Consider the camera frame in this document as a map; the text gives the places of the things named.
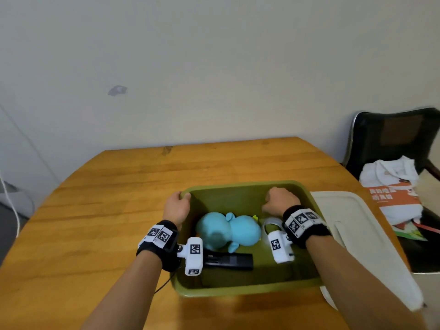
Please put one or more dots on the person's right hand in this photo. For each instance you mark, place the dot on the person's right hand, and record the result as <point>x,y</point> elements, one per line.
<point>280,202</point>

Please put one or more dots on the person's left hand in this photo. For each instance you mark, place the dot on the person's left hand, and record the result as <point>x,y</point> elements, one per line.
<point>175,211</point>

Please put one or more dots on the person's left thumb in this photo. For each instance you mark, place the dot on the person's left thumb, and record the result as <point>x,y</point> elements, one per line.
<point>186,197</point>

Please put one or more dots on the person's right fingers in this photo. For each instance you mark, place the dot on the person's right fingers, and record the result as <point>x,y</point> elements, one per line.
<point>270,199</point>

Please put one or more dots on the green plastic bin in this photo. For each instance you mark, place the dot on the green plastic bin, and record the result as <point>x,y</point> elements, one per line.
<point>237,199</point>

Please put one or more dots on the person's right forearm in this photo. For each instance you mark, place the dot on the person's right forearm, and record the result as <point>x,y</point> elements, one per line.
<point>357,288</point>

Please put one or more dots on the person's left forearm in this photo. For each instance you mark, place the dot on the person's left forearm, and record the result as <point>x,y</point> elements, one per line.
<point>130,295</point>

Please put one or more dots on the clear tape roll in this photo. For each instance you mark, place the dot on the clear tape roll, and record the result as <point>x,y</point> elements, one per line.
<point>266,225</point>

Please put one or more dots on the blue plush toy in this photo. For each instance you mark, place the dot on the blue plush toy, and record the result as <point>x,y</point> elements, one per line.
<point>223,230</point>

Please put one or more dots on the black wristband with marker tags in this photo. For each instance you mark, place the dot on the black wristband with marker tags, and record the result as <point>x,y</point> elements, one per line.
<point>309,231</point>
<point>165,250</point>

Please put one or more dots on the black remote control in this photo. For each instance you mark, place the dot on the black remote control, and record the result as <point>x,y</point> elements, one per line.
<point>233,261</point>

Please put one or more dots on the white plastic bin lid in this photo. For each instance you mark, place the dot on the white plastic bin lid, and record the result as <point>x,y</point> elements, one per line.
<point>364,230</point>

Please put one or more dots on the white cloth bag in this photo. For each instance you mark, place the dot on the white cloth bag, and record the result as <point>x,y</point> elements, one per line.
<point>388,171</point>

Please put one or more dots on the orange and white packet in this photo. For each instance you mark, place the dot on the orange and white packet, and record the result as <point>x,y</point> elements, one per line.
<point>395,199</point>

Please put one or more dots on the black chair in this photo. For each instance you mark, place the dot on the black chair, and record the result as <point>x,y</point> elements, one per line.
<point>385,137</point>

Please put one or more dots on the green leaflet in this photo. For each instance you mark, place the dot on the green leaflet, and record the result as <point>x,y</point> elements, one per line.
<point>410,232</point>

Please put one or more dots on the white wrist camera with marker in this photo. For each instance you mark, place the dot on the white wrist camera with marker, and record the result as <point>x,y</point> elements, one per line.
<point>193,259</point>
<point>281,249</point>

